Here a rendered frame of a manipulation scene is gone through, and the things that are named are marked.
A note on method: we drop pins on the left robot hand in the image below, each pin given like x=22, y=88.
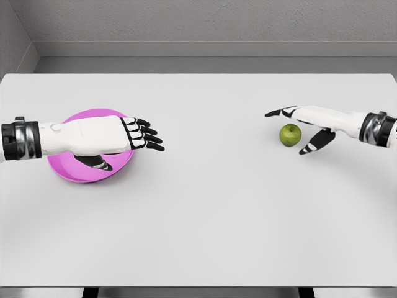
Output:
x=99, y=133

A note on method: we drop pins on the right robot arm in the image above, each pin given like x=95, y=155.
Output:
x=369, y=127

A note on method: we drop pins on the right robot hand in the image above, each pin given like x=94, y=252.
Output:
x=313, y=116

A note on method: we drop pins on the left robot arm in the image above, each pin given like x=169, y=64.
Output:
x=28, y=139

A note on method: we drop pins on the green apple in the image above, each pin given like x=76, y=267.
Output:
x=290, y=134

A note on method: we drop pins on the pink plate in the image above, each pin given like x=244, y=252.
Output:
x=80, y=170

